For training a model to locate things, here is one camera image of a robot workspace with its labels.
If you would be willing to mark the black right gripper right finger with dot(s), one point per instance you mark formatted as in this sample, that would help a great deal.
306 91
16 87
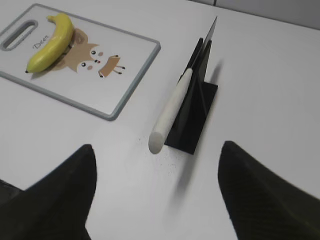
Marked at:
262 205

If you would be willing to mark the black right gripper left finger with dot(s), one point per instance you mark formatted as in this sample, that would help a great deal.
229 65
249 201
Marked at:
54 208

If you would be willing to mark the white handled cleaver knife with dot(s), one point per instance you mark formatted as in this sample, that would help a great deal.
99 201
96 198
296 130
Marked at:
169 113

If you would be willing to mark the yellow plastic banana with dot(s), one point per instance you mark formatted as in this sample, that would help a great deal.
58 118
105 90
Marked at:
55 46

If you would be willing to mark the black knife stand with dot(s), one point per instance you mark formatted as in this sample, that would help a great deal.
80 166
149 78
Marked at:
189 122

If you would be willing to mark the grey rimmed deer cutting board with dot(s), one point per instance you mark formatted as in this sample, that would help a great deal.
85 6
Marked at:
98 72

